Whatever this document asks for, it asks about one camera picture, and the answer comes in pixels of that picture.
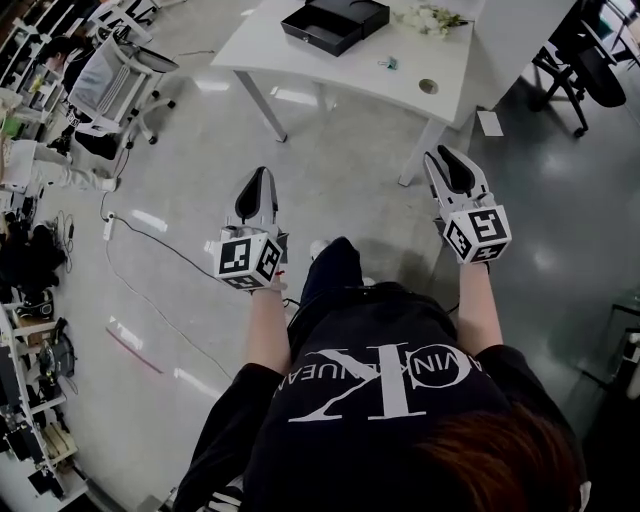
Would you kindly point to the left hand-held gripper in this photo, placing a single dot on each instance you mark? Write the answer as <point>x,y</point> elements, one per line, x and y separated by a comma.
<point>235,257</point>

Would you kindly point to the red floor tape strip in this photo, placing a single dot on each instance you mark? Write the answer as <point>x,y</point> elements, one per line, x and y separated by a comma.
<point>134,350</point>

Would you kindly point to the white paper sheet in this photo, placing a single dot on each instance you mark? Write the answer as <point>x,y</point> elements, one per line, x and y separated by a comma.
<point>490,123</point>

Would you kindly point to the white desk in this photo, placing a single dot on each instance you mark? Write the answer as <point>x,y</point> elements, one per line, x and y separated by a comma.
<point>320,65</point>

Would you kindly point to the white mesh office chair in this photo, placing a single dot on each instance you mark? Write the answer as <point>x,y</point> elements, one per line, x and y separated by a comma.
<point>107,82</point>

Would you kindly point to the white flower bunch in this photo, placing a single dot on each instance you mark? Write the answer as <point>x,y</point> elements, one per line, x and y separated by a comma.
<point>430,19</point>

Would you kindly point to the white power strip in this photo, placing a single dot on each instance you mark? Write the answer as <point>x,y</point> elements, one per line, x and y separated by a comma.
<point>108,226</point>

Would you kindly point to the white storage shelf rack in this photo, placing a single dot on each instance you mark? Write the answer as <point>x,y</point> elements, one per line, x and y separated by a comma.
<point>22,55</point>
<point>30,400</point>

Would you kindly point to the pile of black bags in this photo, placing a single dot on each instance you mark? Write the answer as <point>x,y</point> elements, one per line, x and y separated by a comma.
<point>27,260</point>

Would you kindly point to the person's black printed shirt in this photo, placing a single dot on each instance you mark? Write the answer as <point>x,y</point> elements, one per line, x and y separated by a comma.
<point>370,450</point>

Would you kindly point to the black box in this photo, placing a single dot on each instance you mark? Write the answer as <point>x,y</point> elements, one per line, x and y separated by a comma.
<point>330,25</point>

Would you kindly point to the person's white shoe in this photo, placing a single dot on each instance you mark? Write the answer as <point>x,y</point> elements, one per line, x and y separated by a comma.
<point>368,281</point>

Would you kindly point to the black office chair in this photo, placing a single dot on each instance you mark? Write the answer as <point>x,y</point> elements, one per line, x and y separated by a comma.
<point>595,70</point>

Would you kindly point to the person's left forearm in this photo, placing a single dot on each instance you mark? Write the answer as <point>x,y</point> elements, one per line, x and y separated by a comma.
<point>267,330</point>

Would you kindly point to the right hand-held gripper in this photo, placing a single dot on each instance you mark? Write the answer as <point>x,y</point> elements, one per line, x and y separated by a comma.
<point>482,230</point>

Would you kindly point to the white partition panel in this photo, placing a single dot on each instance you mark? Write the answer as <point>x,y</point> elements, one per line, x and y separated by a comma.
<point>515,45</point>

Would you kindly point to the teal binder clip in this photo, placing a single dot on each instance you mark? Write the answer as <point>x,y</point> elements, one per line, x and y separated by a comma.
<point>389,63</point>

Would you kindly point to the person's black trousers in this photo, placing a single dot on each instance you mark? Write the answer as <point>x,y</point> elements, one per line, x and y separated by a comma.
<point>330,280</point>

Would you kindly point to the person's right forearm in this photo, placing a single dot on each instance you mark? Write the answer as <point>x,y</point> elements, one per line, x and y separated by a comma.
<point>477,305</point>

